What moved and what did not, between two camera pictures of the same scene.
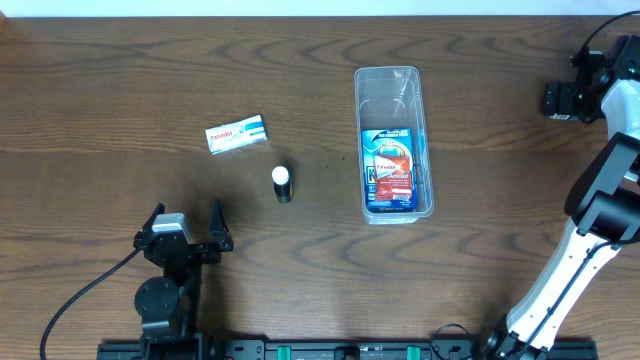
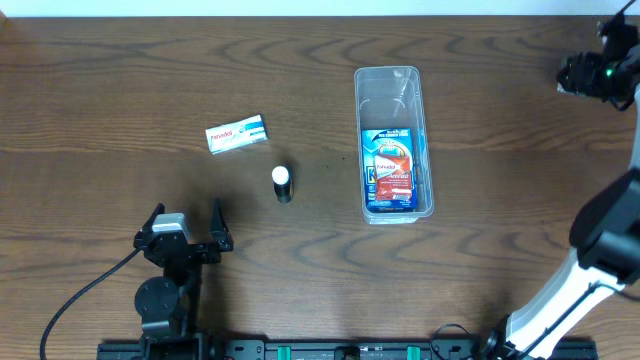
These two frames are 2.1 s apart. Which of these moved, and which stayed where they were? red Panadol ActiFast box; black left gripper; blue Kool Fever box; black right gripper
Moved: black right gripper
Stayed: black left gripper; blue Kool Fever box; red Panadol ActiFast box
